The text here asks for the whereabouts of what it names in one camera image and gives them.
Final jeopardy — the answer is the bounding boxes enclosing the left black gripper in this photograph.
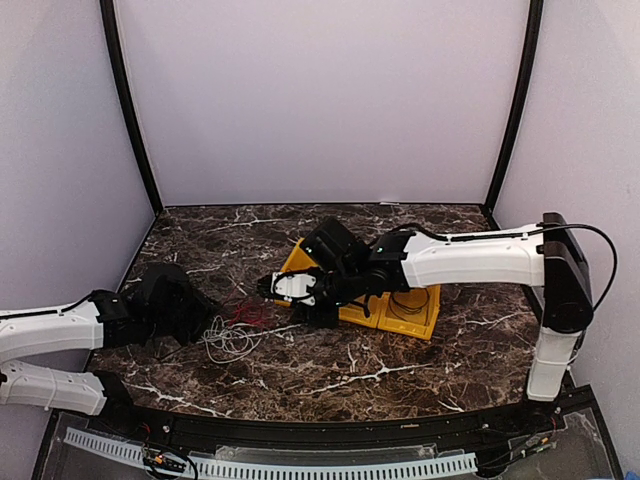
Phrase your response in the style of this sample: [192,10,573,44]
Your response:
[146,286,221,347]

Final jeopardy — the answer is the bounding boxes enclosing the white cable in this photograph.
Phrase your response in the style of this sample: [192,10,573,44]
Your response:
[199,314,264,365]

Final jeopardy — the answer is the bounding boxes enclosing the red cable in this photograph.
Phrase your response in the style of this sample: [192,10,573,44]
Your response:
[219,287,271,329]

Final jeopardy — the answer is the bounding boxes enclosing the black cable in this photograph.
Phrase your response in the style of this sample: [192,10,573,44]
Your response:
[388,289,432,319]

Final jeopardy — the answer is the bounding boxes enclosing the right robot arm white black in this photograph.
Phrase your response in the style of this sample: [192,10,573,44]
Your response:
[271,212,603,434]

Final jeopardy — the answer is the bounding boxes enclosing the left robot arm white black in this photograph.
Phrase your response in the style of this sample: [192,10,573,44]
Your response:
[1,263,220,436]

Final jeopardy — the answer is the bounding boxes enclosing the yellow bin middle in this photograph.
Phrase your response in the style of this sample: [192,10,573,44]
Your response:
[339,296,383,329]

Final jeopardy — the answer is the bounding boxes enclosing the yellow bin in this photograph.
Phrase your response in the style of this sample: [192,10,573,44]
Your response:
[339,296,383,329]
[275,239,317,307]
[377,285,441,341]

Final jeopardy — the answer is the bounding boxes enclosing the yellow bin left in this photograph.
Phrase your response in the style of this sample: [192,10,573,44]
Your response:
[275,239,317,307]

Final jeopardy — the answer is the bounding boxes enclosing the yellow bin right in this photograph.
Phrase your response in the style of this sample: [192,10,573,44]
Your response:
[377,285,441,341]

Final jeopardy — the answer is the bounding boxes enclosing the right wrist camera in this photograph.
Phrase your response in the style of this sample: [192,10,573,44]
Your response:
[257,270,317,306]

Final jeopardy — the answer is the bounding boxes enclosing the white slotted cable duct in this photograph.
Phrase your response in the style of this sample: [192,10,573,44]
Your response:
[64,427,478,479]

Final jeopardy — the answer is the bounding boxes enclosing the black front rail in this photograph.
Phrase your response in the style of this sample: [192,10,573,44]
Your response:
[80,390,575,464]

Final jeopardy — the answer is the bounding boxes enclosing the left black frame post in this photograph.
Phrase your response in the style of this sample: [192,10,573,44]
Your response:
[99,0,164,216]

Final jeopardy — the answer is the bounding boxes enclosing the black frame post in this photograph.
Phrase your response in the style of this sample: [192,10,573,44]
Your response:
[99,0,164,216]
[481,0,544,219]

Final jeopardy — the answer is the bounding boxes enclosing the right black frame post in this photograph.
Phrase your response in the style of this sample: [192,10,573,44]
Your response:
[481,0,544,219]

